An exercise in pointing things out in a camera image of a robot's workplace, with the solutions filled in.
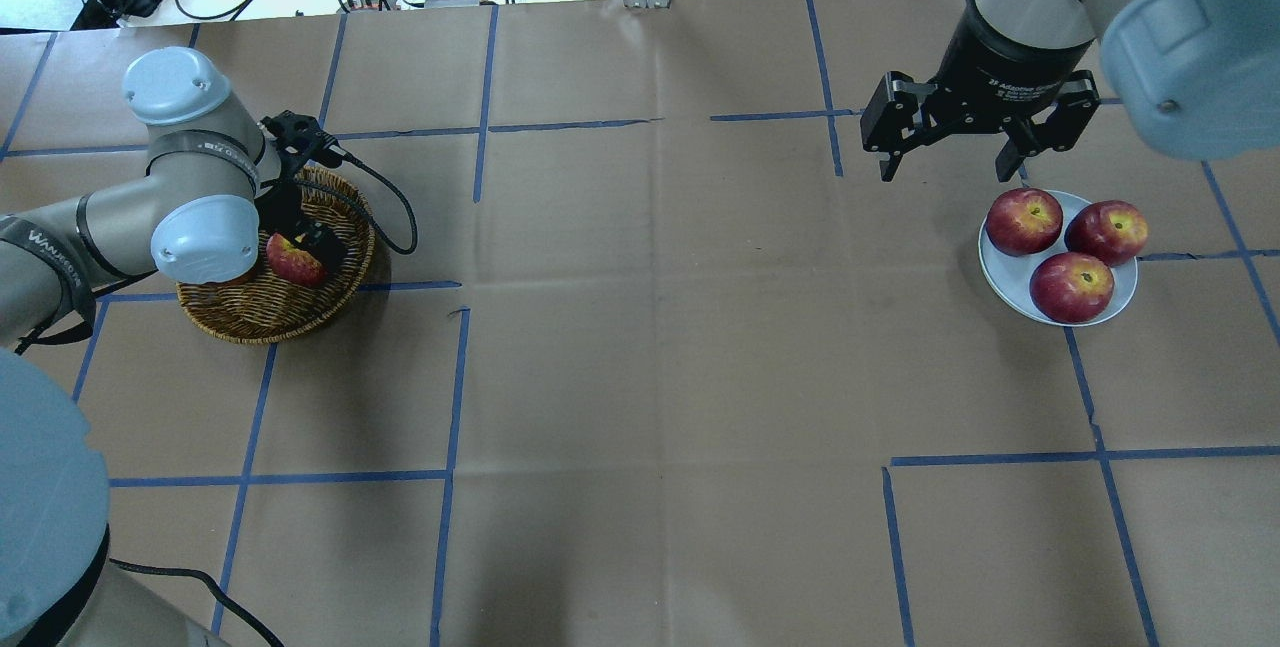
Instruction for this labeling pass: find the light blue plate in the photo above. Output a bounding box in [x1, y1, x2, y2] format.
[978, 190, 1138, 327]

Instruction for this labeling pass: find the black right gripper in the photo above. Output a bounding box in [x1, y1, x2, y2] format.
[861, 17, 1100, 183]

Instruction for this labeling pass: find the red apple on plate rear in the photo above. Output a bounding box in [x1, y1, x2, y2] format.
[984, 187, 1064, 258]

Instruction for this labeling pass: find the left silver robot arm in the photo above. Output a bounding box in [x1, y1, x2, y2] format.
[1, 47, 346, 646]

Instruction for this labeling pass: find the round wicker basket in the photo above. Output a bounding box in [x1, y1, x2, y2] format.
[175, 187, 378, 345]

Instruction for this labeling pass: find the yellow-red striped apple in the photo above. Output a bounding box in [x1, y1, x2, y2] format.
[265, 232, 329, 288]

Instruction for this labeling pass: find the red apple on plate front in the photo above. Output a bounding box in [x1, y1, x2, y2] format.
[1029, 251, 1115, 324]

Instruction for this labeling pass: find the red apple on plate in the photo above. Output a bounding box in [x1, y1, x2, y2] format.
[1029, 251, 1115, 324]
[984, 187, 1064, 258]
[1064, 200, 1149, 266]

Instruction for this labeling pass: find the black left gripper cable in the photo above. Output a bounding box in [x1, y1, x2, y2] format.
[291, 149, 419, 256]

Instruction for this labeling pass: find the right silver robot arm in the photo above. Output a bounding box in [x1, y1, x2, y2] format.
[860, 0, 1279, 182]

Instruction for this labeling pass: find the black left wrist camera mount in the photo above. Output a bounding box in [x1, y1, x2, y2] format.
[259, 110, 348, 176]

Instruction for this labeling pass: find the red apple on plate outer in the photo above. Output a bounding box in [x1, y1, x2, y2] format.
[1064, 200, 1149, 266]

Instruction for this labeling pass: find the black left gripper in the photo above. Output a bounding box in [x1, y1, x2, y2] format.
[278, 219, 347, 273]

